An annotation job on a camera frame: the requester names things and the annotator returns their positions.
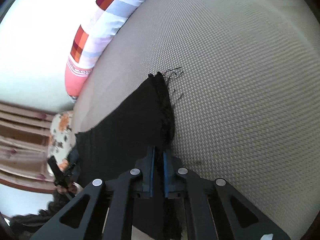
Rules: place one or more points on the floral white pillow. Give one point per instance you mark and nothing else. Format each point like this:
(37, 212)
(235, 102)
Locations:
(60, 140)

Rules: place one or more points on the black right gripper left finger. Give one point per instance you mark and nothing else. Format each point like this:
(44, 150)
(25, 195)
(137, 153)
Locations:
(104, 209)

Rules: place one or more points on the black denim pants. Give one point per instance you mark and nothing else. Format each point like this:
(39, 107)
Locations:
(144, 119)

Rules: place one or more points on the pink checkered long pillow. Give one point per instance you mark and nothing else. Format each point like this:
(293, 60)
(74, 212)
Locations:
(102, 21)

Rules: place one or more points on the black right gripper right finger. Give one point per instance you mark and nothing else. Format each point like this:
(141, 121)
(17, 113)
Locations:
(214, 209)

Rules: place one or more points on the person left hand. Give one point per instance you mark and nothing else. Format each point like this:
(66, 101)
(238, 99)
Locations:
(73, 188)

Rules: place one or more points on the wooden headboard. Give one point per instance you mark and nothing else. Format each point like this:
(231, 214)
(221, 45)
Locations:
(25, 137)

